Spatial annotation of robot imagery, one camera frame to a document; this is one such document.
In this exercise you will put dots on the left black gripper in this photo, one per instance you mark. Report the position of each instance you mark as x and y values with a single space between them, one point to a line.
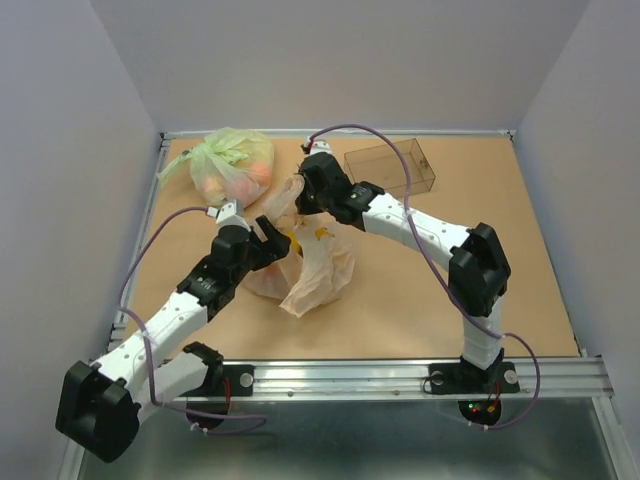
273 248

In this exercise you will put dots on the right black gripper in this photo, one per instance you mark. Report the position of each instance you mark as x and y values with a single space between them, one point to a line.
304 206

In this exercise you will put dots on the orange translucent plastic bag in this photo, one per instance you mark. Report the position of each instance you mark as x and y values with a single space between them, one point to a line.
301 284

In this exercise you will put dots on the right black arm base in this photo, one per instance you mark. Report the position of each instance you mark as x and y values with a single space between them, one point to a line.
481 390

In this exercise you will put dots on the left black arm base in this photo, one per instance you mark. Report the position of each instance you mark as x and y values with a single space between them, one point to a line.
219 387

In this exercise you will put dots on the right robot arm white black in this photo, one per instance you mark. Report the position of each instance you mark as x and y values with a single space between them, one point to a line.
473 258

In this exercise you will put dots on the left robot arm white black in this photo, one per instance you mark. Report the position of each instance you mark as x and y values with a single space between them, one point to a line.
104 402

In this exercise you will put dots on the green plastic bag with fruit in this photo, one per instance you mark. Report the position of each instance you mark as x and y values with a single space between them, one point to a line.
229 164

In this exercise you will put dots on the clear plastic box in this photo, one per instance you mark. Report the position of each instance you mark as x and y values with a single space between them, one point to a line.
381 166

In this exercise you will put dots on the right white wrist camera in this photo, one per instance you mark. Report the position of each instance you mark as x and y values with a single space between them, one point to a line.
314 146

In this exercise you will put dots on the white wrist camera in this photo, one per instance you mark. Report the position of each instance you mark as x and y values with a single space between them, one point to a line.
314 146
229 214

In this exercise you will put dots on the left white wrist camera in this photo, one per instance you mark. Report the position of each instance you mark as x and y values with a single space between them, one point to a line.
229 214

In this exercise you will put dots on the aluminium front rail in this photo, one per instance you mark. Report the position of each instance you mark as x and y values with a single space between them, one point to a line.
367 380

